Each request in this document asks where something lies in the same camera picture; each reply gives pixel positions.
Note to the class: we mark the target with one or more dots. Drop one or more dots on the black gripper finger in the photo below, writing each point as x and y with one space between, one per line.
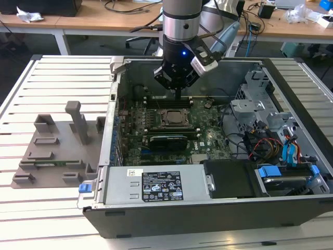
166 76
188 78

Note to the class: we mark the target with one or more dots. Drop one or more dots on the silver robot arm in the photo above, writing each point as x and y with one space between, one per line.
179 26

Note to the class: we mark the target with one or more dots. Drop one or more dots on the CPU socket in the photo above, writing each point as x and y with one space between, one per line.
161 125

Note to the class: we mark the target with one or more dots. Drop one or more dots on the black RAM slot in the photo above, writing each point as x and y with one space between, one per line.
192 134
166 105
169 131
169 127
166 101
166 98

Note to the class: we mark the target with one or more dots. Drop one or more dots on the silver coin battery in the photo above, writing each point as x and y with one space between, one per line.
207 105

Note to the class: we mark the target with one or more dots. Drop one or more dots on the black office chair base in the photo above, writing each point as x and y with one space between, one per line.
138 39

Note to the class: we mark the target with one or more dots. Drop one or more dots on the silver metal disk bay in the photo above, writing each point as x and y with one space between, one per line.
244 108

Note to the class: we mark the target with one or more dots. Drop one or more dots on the black graphics card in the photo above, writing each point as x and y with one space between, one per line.
169 142

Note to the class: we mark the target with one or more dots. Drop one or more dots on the wooden top desk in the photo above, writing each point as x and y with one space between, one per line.
104 22

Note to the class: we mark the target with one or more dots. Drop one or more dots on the blue expansion slot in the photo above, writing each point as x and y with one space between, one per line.
145 151

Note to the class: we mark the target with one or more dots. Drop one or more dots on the green motherboard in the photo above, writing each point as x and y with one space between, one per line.
218 151

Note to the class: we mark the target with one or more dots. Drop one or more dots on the black desktop box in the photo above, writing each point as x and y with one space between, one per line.
241 10

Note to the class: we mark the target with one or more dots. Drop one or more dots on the silver chipset heatsink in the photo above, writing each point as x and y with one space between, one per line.
199 159

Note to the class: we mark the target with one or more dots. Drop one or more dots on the black power adapter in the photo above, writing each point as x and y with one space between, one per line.
256 26

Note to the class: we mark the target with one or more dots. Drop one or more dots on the small black box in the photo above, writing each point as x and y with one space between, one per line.
266 11

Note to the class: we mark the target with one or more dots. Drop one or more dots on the black plastic shroud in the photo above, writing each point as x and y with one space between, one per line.
229 179

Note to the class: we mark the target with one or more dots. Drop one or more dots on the pale green storage box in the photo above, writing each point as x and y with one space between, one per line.
294 49

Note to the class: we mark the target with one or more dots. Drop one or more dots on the grey power supply unit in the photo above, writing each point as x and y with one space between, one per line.
119 187

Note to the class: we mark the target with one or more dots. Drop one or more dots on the grey parts rack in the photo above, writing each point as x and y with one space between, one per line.
67 151

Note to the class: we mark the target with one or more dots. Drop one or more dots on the grey laptop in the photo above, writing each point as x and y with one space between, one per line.
288 3

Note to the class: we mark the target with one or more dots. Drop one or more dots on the hard disk in blue carrier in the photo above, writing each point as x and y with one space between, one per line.
270 172

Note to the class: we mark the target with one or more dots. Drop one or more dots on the clear plastic bag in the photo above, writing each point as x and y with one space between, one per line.
296 13

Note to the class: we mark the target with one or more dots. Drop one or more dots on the blue case release latch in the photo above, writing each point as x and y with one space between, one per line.
84 188

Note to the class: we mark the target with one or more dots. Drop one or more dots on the black open PC case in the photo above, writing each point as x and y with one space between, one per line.
182 218

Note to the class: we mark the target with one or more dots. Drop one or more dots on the black equipment case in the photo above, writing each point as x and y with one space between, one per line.
39 6

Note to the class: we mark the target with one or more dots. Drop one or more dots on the green RAM stick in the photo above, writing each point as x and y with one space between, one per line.
52 164

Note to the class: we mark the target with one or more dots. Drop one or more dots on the white cardboard box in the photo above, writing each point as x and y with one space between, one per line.
325 22

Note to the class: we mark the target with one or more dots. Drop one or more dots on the crumpled white paper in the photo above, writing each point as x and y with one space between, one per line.
28 15

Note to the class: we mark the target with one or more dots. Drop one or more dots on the small blue box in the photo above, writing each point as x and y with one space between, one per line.
324 4

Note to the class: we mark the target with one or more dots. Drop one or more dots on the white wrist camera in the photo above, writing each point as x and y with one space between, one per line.
205 65

